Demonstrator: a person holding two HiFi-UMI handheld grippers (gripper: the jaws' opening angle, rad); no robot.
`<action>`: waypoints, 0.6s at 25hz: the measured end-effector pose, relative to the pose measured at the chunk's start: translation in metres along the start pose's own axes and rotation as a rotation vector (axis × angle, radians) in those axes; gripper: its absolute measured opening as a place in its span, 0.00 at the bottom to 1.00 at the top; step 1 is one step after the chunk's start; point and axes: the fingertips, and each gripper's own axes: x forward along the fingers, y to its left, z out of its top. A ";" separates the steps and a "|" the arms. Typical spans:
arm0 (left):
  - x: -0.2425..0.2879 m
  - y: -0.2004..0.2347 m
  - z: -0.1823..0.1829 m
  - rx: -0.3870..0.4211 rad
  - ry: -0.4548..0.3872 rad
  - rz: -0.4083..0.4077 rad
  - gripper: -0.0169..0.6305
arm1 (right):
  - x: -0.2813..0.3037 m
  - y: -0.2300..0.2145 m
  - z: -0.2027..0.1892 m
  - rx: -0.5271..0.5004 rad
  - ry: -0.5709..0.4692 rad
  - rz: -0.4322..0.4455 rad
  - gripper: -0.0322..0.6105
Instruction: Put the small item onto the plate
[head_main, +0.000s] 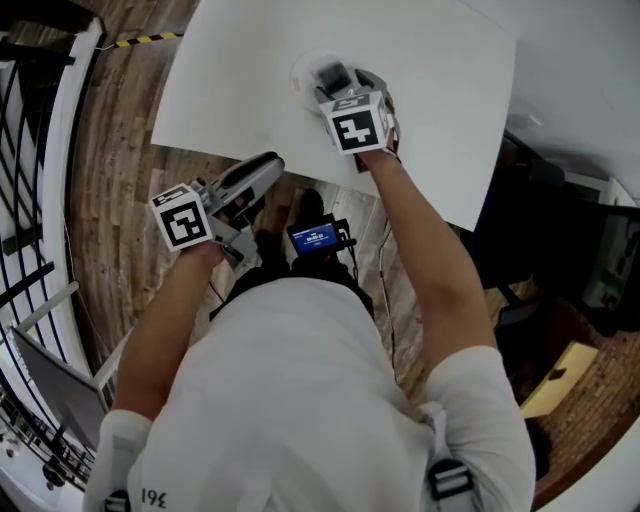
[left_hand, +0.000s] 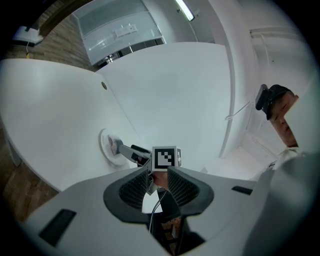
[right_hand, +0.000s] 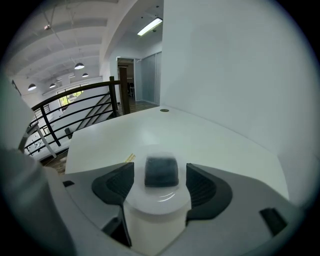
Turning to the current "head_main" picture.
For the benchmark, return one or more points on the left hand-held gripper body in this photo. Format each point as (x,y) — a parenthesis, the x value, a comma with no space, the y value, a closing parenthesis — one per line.
(182,220)

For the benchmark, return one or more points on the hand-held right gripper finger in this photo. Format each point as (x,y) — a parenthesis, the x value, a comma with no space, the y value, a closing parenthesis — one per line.
(334,76)

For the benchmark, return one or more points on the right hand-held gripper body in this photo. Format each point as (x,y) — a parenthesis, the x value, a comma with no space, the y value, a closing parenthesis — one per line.
(355,127)

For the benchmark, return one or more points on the clear round lid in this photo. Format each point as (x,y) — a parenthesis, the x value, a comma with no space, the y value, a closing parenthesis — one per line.
(302,75)

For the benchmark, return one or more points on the person's right forearm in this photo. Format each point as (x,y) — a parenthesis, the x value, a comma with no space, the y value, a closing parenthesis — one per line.
(440,280)

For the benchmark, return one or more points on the person's left forearm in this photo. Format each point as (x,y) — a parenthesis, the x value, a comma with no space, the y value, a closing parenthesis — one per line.
(155,330)

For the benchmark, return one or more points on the person's right hand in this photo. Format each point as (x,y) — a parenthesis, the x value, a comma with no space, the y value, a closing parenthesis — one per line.
(396,125)

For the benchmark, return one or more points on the person's left hand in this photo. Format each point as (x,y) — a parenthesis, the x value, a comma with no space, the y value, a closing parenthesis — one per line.
(232,210)

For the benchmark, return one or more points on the person's black shoe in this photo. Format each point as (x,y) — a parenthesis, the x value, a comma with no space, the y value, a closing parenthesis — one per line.
(310,204)

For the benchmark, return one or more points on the white table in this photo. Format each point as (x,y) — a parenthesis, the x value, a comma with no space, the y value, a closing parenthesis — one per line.
(440,100)

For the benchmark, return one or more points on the small black monitor screen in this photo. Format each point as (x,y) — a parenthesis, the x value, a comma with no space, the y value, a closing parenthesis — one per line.
(314,239)

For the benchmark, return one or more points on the yellow black striped tape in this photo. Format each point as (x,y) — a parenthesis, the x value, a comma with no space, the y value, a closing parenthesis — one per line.
(147,40)

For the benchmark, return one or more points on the grey flat board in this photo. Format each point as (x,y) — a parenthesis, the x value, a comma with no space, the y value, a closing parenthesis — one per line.
(55,385)

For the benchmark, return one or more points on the person's white shirt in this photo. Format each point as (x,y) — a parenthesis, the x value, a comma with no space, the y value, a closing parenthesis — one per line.
(300,400)

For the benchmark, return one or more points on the black office chair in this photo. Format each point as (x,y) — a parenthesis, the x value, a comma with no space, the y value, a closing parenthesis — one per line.
(590,260)

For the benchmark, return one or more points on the yellow wooden board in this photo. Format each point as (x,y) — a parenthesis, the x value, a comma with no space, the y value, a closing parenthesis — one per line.
(560,380)

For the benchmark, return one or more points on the white metal frame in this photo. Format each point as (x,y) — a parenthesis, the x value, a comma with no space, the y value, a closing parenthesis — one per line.
(50,302)

